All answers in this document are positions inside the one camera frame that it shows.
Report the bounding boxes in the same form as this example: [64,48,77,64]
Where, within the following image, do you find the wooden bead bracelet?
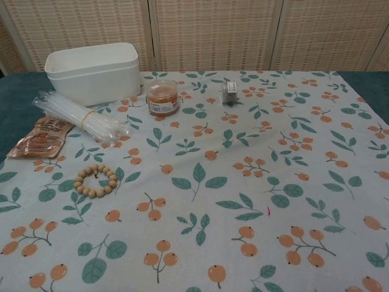
[74,164,118,198]

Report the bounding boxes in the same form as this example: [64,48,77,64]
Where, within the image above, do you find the floral leaf fruit tablecloth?
[0,70,389,292]

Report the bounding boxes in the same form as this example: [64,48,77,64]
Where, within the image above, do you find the round clear jar orange contents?
[146,79,181,117]

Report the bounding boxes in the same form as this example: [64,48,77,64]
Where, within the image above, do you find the small clear box of clips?
[221,79,241,106]

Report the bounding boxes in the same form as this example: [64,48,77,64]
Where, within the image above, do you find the white plastic storage box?
[44,43,141,107]

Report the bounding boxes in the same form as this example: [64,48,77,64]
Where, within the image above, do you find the woven folding screen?
[0,0,389,74]

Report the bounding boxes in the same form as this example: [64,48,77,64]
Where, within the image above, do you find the bundle of clear plastic straws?
[33,90,132,144]

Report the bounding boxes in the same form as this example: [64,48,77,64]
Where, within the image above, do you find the brown snack pouch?
[5,116,75,159]

